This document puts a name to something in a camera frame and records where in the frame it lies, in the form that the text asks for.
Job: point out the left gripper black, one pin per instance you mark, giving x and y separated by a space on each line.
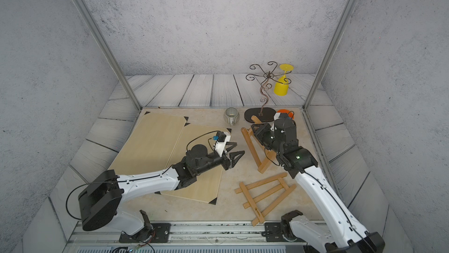
225 163

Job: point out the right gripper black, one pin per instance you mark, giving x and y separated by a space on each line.
261 134

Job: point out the small wooden easel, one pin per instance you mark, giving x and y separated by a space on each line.
264 159

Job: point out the wooden board black corners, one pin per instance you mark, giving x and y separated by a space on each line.
150 145
194 152

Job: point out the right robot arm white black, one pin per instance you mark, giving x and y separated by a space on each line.
345 233

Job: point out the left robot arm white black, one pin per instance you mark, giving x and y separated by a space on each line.
102 202

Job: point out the metal scroll stand dark base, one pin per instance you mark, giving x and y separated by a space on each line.
266 80

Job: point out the striped ceramic mug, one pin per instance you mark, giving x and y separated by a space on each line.
231 116

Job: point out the yellow plastic wine glass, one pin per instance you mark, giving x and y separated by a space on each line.
282 84

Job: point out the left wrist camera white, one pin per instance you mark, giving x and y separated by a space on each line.
221 139

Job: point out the orange bowl with white ring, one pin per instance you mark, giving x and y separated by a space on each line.
289 113

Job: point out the aluminium mounting rail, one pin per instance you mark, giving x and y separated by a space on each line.
188 236

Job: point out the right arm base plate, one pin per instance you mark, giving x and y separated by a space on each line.
273 232

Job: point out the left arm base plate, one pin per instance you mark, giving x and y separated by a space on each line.
154 233

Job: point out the right metal frame post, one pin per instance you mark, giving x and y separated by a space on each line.
338 33

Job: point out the metal frame post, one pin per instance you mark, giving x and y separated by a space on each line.
338 33
106 50

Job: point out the left metal frame post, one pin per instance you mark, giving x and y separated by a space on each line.
106 50

